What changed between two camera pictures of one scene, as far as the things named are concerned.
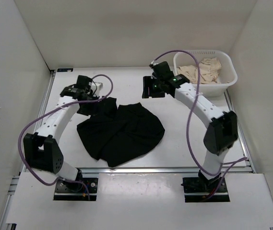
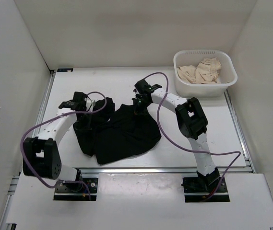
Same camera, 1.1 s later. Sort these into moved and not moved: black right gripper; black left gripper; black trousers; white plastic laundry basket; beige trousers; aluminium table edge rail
Moved: black left gripper; black right gripper
Not moved: beige trousers; black trousers; aluminium table edge rail; white plastic laundry basket
